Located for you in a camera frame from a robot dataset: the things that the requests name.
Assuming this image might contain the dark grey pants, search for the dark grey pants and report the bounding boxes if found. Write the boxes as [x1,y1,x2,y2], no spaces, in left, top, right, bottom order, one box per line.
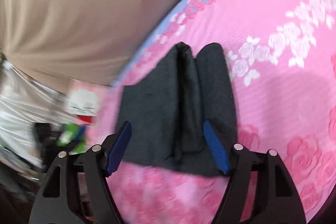
[117,43,238,177]

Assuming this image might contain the green plush toy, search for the green plush toy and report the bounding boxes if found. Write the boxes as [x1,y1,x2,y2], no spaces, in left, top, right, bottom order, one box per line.
[56,123,87,154]

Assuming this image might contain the clear plastic bag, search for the clear plastic bag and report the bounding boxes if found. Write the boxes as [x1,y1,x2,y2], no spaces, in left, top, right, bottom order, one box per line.
[1,61,76,168]

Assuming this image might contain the white cartoon face pillow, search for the white cartoon face pillow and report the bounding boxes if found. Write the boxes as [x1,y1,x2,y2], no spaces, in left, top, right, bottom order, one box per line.
[66,80,110,125]

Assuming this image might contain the pink floral bed sheet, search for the pink floral bed sheet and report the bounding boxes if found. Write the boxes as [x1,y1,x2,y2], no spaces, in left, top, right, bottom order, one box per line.
[88,0,335,223]

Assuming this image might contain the beige fabric headboard cover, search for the beige fabric headboard cover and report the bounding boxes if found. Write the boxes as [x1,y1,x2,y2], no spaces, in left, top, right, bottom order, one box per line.
[1,0,179,92]

